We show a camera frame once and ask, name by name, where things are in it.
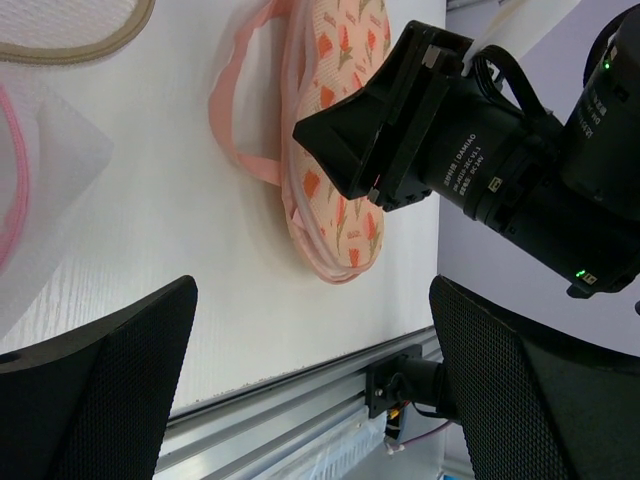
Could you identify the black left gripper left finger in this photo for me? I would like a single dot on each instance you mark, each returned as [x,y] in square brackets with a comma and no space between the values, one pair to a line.
[94,402]

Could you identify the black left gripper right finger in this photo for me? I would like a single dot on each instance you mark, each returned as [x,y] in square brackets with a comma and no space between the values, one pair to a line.
[534,402]

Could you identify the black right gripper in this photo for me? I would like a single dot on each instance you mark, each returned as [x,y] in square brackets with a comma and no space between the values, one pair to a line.
[417,127]

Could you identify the tulip print laundry bag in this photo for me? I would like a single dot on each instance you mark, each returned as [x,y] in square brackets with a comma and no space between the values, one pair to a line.
[331,50]

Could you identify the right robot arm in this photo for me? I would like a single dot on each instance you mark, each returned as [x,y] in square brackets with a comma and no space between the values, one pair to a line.
[578,213]

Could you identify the pink trimmed white laundry bag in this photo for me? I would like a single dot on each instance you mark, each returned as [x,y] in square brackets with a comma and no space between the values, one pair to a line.
[50,158]

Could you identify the cream round laundry bag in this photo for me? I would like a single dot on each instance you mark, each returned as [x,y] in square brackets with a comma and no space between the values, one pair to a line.
[58,33]

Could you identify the aluminium mounting rail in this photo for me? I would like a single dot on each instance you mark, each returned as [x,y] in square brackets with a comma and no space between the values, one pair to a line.
[241,435]

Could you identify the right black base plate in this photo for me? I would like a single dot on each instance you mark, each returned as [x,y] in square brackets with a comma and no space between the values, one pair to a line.
[383,380]

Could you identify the slotted cable duct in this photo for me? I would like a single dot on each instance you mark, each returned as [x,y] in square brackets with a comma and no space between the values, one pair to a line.
[332,454]

